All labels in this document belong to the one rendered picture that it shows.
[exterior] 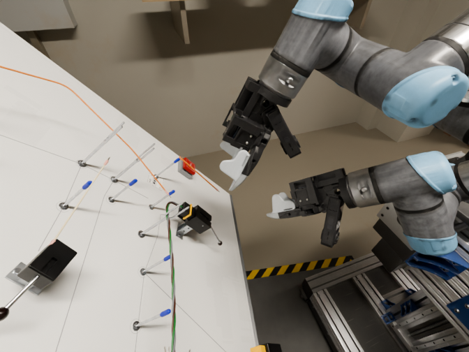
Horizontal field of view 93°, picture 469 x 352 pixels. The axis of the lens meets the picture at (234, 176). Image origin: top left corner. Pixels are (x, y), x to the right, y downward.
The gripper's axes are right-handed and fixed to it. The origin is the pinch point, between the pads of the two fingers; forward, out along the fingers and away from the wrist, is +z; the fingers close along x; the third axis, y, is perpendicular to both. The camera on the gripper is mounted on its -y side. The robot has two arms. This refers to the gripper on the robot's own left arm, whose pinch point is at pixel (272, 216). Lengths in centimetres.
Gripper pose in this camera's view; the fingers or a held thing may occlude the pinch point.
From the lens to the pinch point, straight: 59.8
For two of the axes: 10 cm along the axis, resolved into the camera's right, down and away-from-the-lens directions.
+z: -7.6, 2.8, 5.9
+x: -6.0, 0.7, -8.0
